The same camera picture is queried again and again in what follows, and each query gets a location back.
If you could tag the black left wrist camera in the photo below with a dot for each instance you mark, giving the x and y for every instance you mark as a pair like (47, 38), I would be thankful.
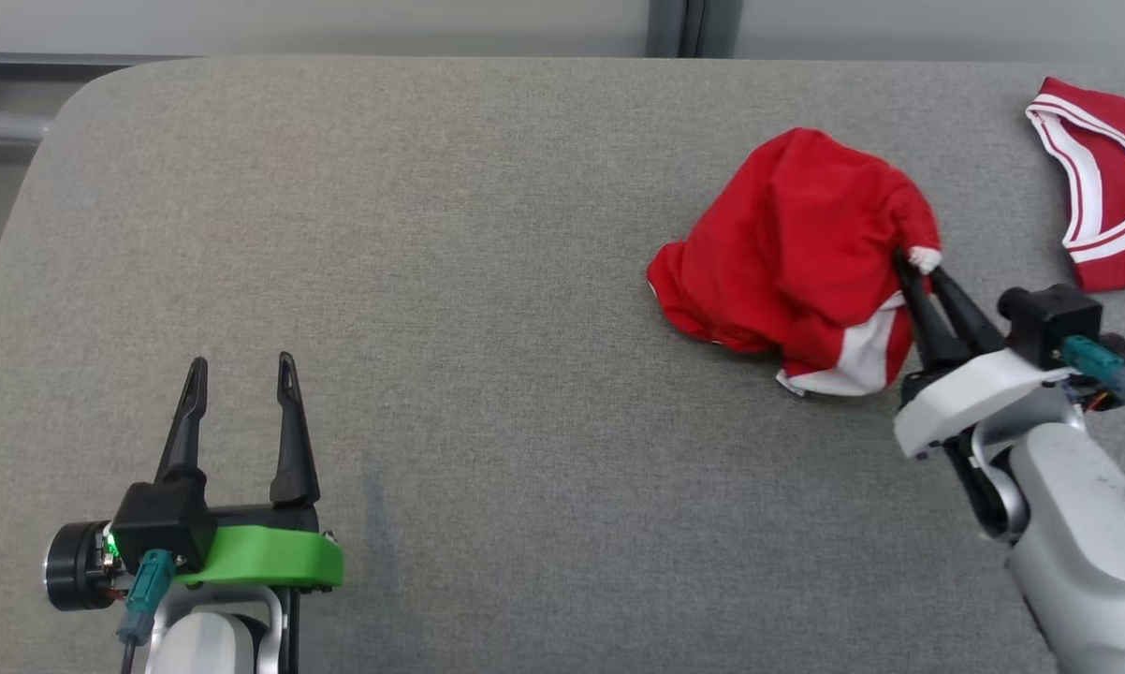
(165, 524)

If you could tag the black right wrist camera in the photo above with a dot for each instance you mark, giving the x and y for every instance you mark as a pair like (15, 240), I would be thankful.
(1049, 323)

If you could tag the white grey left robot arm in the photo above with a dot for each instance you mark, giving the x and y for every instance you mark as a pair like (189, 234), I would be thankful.
(207, 641)

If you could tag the red shorts with white stripe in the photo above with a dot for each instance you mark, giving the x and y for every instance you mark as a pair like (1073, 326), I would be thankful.
(787, 253)

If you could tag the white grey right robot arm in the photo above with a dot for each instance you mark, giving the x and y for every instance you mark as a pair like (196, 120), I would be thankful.
(1087, 543)

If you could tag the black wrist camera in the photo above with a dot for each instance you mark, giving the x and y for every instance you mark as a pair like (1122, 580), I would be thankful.
(165, 524)
(1049, 323)

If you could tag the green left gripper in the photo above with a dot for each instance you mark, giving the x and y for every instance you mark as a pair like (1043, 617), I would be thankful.
(263, 557)

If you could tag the red white-sleeved t-shirt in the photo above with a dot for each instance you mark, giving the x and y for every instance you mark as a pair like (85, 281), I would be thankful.
(1115, 187)

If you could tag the grey partition post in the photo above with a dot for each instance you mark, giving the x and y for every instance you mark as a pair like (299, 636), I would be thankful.
(693, 28)

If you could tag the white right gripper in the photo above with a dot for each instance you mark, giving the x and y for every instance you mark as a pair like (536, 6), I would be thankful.
(965, 398)

